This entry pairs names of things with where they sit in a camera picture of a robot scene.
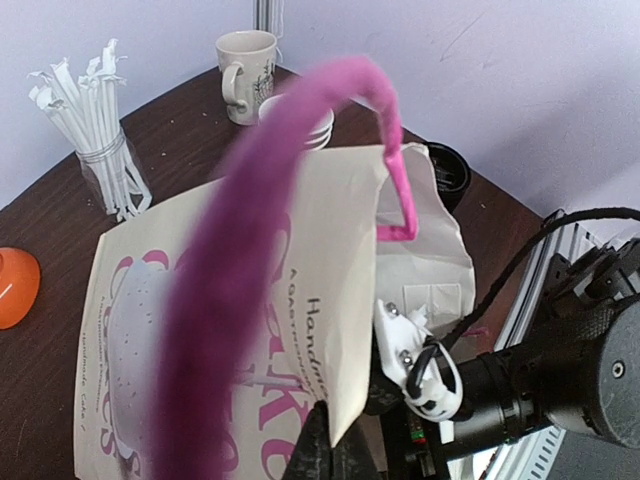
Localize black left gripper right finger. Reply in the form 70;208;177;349
333;423;381;480

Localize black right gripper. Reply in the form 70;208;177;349
381;349;550;479

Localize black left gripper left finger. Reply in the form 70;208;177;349
282;401;332;480

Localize paper cakes bag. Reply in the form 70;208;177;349
74;57;476;479

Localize stack of brown paper cups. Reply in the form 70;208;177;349
258;95;335;151

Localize stack of black lids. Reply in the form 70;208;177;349
426;142;472;213

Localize orange plastic bowl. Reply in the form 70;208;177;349
0;247;41;330

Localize white ceramic mug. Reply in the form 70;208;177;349
215;30;277;126

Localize white stirrers in holder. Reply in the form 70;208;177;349
29;38;153;222

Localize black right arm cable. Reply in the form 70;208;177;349
407;207;640;396

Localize right aluminium frame post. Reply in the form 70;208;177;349
253;0;286;38

